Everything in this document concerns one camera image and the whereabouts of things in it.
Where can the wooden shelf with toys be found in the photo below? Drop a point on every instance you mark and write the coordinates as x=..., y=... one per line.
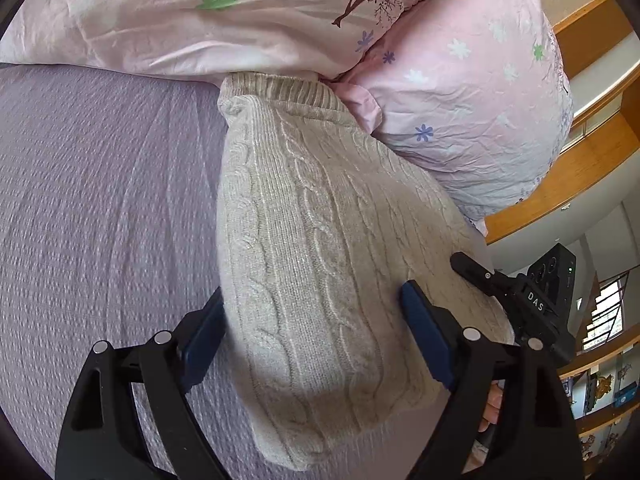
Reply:
x=602, y=385

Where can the pink pillow with tree print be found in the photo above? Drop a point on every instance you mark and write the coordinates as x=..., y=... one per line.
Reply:
x=202, y=40

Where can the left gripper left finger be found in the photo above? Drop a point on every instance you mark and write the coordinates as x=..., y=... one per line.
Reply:
x=101, y=436

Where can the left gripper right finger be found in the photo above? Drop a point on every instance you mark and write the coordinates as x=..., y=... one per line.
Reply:
x=535, y=436

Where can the person's right hand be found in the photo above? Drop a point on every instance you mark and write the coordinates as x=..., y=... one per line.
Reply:
x=492, y=407

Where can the wooden headboard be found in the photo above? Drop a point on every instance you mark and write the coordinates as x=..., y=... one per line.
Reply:
x=601, y=53

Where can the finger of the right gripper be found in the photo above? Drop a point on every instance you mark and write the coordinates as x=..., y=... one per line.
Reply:
x=487, y=282

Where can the pink pillow with snowflake print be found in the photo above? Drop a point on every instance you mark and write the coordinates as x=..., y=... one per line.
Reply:
x=472, y=91

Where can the beige cable-knit sweater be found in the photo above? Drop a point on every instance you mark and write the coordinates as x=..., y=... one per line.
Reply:
x=318, y=227

